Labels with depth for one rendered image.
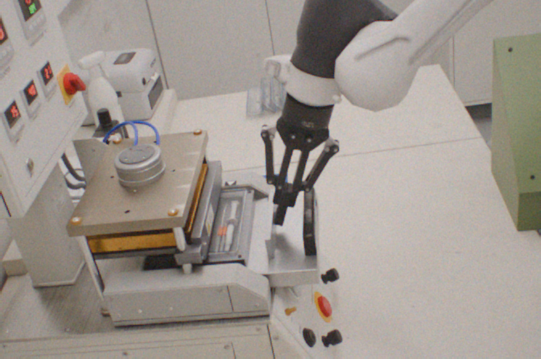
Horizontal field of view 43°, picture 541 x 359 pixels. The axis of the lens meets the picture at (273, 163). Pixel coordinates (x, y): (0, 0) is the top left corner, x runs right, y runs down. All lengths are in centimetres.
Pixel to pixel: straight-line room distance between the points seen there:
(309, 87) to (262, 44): 265
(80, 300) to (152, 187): 24
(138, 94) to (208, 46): 163
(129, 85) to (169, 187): 98
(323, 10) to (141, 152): 38
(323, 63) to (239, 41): 266
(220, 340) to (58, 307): 29
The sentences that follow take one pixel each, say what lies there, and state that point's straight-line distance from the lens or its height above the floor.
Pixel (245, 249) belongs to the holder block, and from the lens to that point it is 111.
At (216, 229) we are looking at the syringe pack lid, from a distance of 115.
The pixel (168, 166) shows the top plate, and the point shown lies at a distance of 114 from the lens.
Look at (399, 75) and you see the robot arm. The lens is 87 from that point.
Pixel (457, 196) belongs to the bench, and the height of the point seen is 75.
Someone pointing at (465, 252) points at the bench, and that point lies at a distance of 145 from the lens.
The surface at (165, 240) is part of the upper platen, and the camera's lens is 108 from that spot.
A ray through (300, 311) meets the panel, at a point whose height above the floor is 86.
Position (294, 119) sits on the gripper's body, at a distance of 102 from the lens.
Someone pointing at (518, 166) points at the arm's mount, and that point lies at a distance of 146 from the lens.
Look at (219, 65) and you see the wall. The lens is 368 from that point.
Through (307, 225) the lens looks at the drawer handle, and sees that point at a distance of 111.
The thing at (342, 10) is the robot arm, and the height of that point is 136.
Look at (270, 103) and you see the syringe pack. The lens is 205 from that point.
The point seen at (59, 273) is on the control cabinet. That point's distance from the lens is 125.
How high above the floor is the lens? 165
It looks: 30 degrees down
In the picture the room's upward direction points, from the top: 10 degrees counter-clockwise
